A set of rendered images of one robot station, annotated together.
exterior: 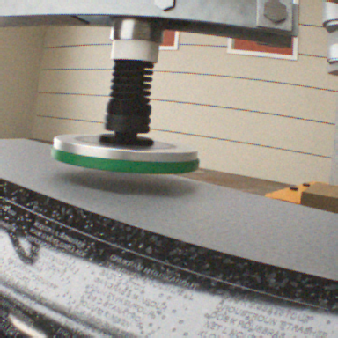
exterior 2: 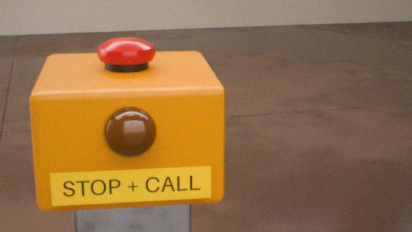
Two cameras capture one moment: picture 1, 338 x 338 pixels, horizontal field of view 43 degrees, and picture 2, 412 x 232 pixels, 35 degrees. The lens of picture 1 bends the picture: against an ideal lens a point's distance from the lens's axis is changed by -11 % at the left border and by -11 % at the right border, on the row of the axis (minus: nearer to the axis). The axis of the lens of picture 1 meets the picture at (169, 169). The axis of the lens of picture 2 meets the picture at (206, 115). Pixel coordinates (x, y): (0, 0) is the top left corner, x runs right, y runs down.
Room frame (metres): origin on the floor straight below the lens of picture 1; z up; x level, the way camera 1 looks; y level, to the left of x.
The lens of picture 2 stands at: (0.85, 2.31, 1.18)
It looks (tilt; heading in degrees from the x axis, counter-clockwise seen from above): 17 degrees down; 316
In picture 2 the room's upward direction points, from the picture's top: straight up
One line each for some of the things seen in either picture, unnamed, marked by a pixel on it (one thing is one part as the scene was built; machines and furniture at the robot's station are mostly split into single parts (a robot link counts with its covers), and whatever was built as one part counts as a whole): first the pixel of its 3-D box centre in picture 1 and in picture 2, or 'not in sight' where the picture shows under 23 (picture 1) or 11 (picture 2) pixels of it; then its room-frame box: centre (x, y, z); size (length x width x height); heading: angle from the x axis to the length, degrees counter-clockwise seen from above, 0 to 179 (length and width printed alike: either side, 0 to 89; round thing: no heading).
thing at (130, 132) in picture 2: not in sight; (130, 132); (1.16, 2.08, 1.05); 0.03 x 0.02 x 0.03; 54
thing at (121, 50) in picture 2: not in sight; (126, 53); (1.21, 2.05, 1.09); 0.04 x 0.04 x 0.02
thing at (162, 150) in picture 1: (124, 145); not in sight; (0.68, 0.07, 0.92); 0.21 x 0.21 x 0.01
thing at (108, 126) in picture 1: (126, 127); not in sight; (0.68, 0.07, 0.95); 0.07 x 0.07 x 0.01
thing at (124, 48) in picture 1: (135, 49); not in sight; (0.68, 0.07, 1.06); 0.07 x 0.07 x 0.04
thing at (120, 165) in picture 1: (123, 148); not in sight; (0.68, 0.07, 0.92); 0.22 x 0.22 x 0.04
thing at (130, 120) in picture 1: (127, 119); not in sight; (0.68, 0.07, 0.96); 0.07 x 0.07 x 0.01
